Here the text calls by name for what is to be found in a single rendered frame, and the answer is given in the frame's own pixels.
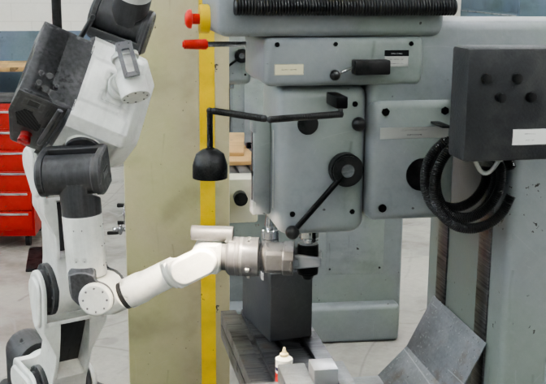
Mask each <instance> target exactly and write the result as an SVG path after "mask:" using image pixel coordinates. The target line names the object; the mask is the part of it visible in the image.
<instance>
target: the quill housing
mask: <svg viewBox="0 0 546 384"><path fill-rule="evenodd" d="M328 92H337V93H340V94H342V95H344V96H346V97H347V98H348V108H347V109H343V112H344V116H343V118H333V119H314V120H303V121H291V122H290V121H289V122H281V123H272V124H271V212H270V213H269V214H268V215H267V216H268V217H269V218H270V220H271V221H272V222H273V223H274V224H275V226H276V227H277V228H278V229H279V230H280V231H281V232H283V233H285V231H286V229H287V227H289V226H295V225H296V224H297V223H298V221H299V220H300V219H301V218H302V217H303V216H304V214H305V213H306V212H307V211H308V210H309V209H310V207H311V206H312V205H313V204H314V203H315V202H316V200H317V199H318V198H320V197H321V195H322V194H323V193H324V192H325V191H326V190H327V189H328V187H329V186H330V185H331V184H332V183H333V182H334V181H333V180H332V179H331V177H330V175H329V172H328V167H329V163H330V161H331V160H332V158H333V157H334V156H336V155H337V154H338V153H343V152H348V153H352V154H354V155H355V156H357V157H358V158H359V159H360V160H361V161H362V165H364V137H365V128H364V129H363V130H362V131H360V132H357V131H355V130H354V129H353V128H352V121H353V119H355V118H356V117H362V118H364V119H365V108H366V94H365V92H364V90H363V88H362V87H361V86H360V85H312V86H267V85H265V84H264V87H263V115H266V116H267V117H268V116H277V115H286V114H308V113H318V112H319V113H320V112H329V111H330V112H331V111H338V109H337V108H335V107H333V106H330V105H328V104H327V93H328ZM362 194H363V175H362V178H361V179H360V180H359V182H358V183H356V184H355V185H353V186H351V187H342V186H340V185H338V186H337V187H336V188H335V189H334V190H333V192H332V193H331V194H330V195H329V196H328V197H327V199H326V200H325V201H324V202H323V203H322V204H321V205H320V206H319V207H318V208H317V209H316V210H315V211H314V213H313V214H312V215H311V216H310V217H309V219H308V220H307V221H306V222H305V223H304V224H303V225H302V227H301V228H300V229H299V231H300V234H301V233H319V232H336V231H354V230H355V229H357V228H358V227H359V226H360V224H361V222H362Z"/></svg>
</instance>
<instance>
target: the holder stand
mask: <svg viewBox="0 0 546 384"><path fill-rule="evenodd" d="M243 315H244V316H245V317H246V318H247V319H248V320H249V321H250V322H251V323H252V324H253V325H254V326H255V327H256V328H257V329H258V330H259V331H260V332H261V333H262V334H263V335H264V336H265V337H266V338H267V339H268V340H269V341H270V342H273V341H279V340H285V339H295V338H301V337H307V336H311V323H312V279H310V280H306V279H303V278H302V276H301V275H299V274H298V273H297V269H294V270H293V275H282V273H265V271H263V270H261V271H259V276H258V277H257V276H249V278H247V277H246V276H243Z"/></svg>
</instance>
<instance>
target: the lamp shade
mask: <svg viewBox="0 0 546 384"><path fill-rule="evenodd" d="M227 178H228V164H227V161H226V158H225V156H224V153H222V152H221V151H220V150H218V149H215V148H212V149H208V148H205V149H202V150H200V151H199V152H198V153H196V156H195V158H194V161H193V179H195V180H200V181H220V180H224V179H227Z"/></svg>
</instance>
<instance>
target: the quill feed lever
mask: <svg viewBox="0 0 546 384"><path fill-rule="evenodd" d="M363 170H364V169H363V165H362V161H361V160H360V159H359V158H358V157H357V156H355V155H354V154H352V153H348V152H343V153H338V154H337V155H336V156H334V157H333V158H332V160H331V161H330V163H329V167H328V172H329V175H330V177H331V179H332V180H333V181H334V182H333V183H332V184H331V185H330V186H329V187H328V189H327V190H326V191H325V192H324V193H323V194H322V195H321V197H320V198H318V199H317V200H316V202H315V203H314V204H313V205H312V206H311V207H310V209H309V210H308V211H307V212H306V213H305V214H304V216H303V217H302V218H301V219H300V220H299V221H298V223H297V224H296V225H295V226H289V227H287V229H286V231H285V235H286V236H287V237H288V238H289V239H296V238H297V237H298V236H299V235H300V231H299V229H300V228H301V227H302V225H303V224H304V223H305V222H306V221H307V220H308V219H309V217H310V216H311V215H312V214H313V213H314V211H315V210H316V209H317V208H318V207H319V206H320V205H321V204H322V203H323V202H324V201H325V200H326V199H327V197H328V196H329V195H330V194H331V193H332V192H333V190H334V189H335V188H336V187H337V186H338V185H340V186H342V187H351V186H353V185H355V184H356V183H358V182H359V180H360V179H361V178H362V175H363Z"/></svg>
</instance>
